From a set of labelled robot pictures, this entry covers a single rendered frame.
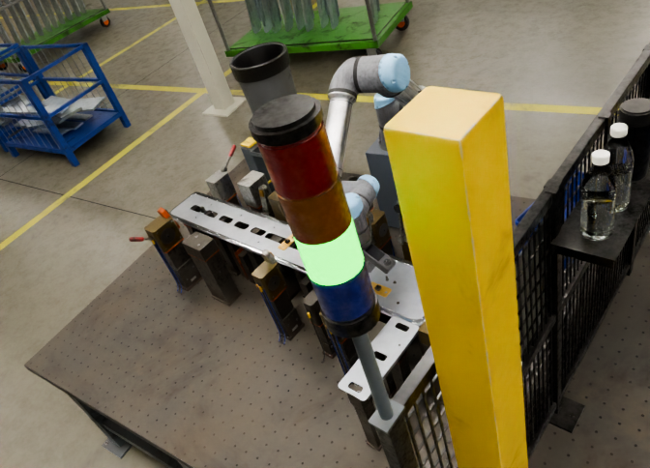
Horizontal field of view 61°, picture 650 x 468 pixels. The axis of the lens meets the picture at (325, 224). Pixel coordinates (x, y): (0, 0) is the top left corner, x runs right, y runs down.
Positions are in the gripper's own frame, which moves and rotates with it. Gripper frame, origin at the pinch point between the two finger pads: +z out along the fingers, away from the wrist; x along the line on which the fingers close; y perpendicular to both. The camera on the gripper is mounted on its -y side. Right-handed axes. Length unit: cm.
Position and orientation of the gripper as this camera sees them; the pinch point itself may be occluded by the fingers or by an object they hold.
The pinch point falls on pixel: (377, 285)
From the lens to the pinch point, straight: 182.4
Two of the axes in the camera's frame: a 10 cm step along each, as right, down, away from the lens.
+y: -7.5, -2.4, 6.2
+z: 2.5, 7.5, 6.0
